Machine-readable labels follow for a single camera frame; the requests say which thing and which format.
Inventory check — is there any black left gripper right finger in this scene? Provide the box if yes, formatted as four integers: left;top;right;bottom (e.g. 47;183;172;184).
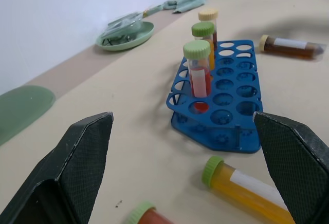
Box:
252;111;329;224

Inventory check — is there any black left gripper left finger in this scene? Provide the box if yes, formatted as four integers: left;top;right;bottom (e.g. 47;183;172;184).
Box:
0;111;114;224

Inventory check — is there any yellow tube green cap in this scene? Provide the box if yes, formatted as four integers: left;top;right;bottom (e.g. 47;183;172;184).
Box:
202;156;296;224

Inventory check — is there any blue test tube rack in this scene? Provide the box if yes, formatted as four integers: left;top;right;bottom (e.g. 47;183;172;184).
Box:
166;39;264;155

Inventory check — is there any red liquid tube green cap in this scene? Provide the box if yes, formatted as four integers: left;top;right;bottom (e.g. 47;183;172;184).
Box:
182;40;212;114

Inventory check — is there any orange liquid tube green cap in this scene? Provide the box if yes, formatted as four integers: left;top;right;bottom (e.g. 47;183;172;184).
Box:
191;21;216;71

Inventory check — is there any brown liquid tube cream cap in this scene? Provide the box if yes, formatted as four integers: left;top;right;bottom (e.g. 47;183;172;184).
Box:
198;8;219;50

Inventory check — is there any dark green mat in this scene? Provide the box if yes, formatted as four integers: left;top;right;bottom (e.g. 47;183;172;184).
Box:
0;85;57;147

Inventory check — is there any light green plate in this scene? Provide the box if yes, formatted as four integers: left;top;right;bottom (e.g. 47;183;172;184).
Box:
96;21;155;52

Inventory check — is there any clear plastic bag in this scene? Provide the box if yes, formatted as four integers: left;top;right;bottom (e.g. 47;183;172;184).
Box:
99;12;144;45

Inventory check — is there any green cloth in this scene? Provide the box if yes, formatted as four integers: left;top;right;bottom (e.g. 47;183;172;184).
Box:
140;0;206;18

